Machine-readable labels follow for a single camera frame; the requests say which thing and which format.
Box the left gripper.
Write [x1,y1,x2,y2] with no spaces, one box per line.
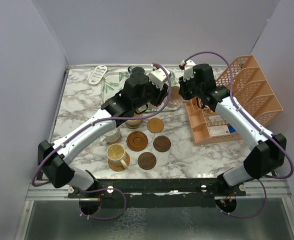
[133,73,168,110]

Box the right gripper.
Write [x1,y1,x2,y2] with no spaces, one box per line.
[178,72,203,101]

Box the grey blue mug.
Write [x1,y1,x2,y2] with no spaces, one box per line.
[127,66,145,75]

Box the pink mug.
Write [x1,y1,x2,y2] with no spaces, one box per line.
[167,86,183,108]

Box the tan brown mug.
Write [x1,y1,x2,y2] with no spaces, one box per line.
[125,119,143,129]

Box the white cream mug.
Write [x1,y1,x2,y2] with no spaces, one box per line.
[100,128,122,146]

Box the dark walnut coaster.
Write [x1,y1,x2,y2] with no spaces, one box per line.
[138,152,157,170]
[153,135,171,153]

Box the yellow mug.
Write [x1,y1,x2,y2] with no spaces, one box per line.
[107,143,128,169]

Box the dark walnut coaster front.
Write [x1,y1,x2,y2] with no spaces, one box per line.
[138,152,157,170]

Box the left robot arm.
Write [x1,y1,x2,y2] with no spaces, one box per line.
[37,69,171,198]

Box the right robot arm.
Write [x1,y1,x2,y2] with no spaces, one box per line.
[179,60,286,196]

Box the light wood coaster right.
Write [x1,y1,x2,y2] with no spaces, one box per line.
[147,117,164,133]

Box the large brown wood coaster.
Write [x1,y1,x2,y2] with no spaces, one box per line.
[126,131,148,152]

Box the woven rattan coaster front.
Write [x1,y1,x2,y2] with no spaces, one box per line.
[108,153,131,172]

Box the floral serving tray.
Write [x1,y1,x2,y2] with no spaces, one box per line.
[101,68,183,113]

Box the orange plastic file organizer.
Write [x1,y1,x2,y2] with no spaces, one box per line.
[184,55,283,146]

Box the white barcode tag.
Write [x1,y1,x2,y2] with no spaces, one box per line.
[88,65,108,85]

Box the stapler box in organizer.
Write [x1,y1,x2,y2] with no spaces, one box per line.
[205,115,236,137]

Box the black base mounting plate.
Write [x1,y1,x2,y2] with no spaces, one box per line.
[68,178,245,208]

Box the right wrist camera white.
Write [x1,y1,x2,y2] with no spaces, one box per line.
[179,59,196,82]

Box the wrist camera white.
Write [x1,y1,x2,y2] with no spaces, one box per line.
[148,68,167,90]
[179,59,196,82]

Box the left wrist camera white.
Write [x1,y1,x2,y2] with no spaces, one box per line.
[148,68,167,90]

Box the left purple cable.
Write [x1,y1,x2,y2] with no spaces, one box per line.
[31,62,173,220]

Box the purple cable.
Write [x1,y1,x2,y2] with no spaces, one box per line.
[31,62,173,220]
[181,51,294,219]

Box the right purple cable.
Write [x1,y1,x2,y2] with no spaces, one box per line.
[181,51,294,219]

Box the aluminium rail frame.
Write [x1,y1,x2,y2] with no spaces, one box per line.
[14,65,294,240]

